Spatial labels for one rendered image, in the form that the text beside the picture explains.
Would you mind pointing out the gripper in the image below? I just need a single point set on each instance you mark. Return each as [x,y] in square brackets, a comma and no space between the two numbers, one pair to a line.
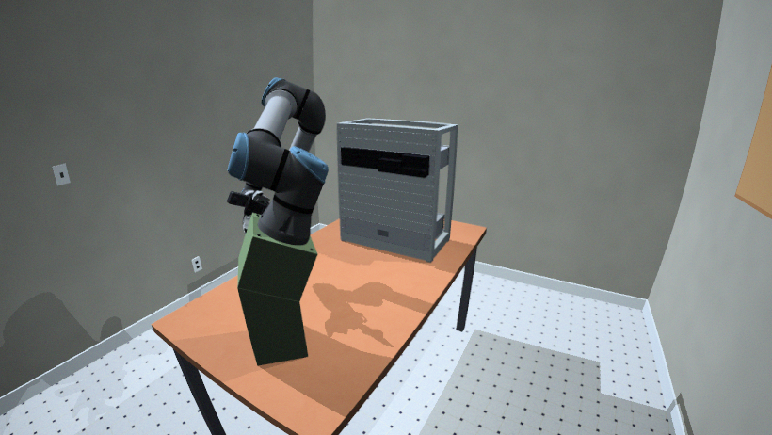
[254,205]

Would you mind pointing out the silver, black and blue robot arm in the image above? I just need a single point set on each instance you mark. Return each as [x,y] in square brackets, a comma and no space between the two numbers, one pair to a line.
[296,178]

